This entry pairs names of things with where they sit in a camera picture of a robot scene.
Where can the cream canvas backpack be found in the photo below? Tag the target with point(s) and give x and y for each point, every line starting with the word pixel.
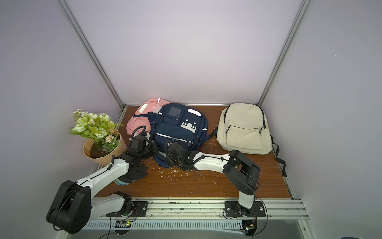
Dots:
pixel 244 127

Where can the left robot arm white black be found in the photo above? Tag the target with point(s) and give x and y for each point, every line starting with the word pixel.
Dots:
pixel 76 202

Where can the teal bowl with handle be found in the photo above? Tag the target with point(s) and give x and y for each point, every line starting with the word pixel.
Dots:
pixel 123 181

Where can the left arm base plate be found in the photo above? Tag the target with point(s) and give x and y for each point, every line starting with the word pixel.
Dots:
pixel 133 209

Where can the navy blue backpack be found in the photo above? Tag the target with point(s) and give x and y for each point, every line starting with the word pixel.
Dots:
pixel 179 123

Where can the artificial green flower bouquet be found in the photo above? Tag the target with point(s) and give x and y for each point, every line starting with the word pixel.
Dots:
pixel 99 128

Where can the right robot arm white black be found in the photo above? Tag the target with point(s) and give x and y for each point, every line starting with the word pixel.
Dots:
pixel 242 172

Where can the black glove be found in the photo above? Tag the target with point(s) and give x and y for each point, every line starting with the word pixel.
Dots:
pixel 136 171

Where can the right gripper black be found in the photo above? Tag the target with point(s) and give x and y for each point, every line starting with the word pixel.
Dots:
pixel 172 146

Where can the brown paper flower pot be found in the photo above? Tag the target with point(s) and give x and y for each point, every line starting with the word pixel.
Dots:
pixel 89 150

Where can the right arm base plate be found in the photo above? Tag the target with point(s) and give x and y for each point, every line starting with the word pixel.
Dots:
pixel 232 209

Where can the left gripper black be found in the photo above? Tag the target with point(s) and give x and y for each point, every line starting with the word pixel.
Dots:
pixel 154 150

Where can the pink backpack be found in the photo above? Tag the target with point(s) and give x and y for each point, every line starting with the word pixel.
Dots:
pixel 153 105

